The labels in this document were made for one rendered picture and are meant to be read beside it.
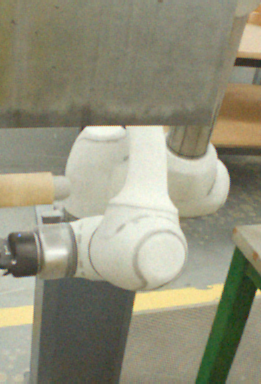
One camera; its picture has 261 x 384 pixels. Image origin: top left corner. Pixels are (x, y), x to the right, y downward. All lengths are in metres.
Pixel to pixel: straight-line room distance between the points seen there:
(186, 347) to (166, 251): 1.53
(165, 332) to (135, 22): 2.02
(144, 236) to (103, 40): 0.44
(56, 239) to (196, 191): 0.55
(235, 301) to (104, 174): 0.43
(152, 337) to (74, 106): 1.96
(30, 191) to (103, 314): 1.06
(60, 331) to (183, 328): 0.86
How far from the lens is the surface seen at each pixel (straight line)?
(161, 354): 2.27
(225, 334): 1.35
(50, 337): 1.66
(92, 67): 0.40
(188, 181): 1.41
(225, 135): 3.03
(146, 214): 0.83
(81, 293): 1.56
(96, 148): 1.42
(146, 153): 0.88
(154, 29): 0.40
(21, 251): 0.95
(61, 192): 0.60
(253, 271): 1.22
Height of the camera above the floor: 1.55
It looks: 34 degrees down
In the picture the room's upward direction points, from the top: 9 degrees clockwise
